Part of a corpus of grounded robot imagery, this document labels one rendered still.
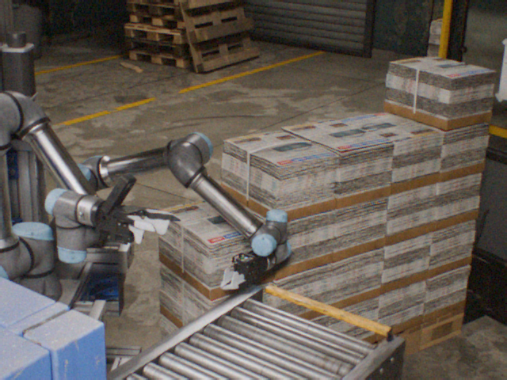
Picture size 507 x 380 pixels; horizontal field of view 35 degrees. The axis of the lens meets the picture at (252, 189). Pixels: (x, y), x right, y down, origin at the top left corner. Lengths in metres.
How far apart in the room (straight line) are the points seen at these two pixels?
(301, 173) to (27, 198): 0.99
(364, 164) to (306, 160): 0.30
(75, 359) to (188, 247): 2.08
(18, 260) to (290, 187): 1.08
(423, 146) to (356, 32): 7.05
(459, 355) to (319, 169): 1.31
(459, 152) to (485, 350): 0.98
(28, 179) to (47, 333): 1.72
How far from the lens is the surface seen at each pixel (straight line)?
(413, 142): 3.32
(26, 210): 2.64
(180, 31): 9.23
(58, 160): 2.25
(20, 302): 0.97
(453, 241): 3.74
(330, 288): 3.28
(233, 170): 3.15
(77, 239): 2.13
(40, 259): 2.43
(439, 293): 3.82
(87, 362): 0.92
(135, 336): 3.88
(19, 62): 2.53
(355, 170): 3.14
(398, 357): 2.36
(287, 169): 2.91
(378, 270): 3.42
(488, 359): 3.91
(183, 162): 2.67
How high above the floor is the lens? 2.01
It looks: 21 degrees down
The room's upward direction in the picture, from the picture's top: 2 degrees clockwise
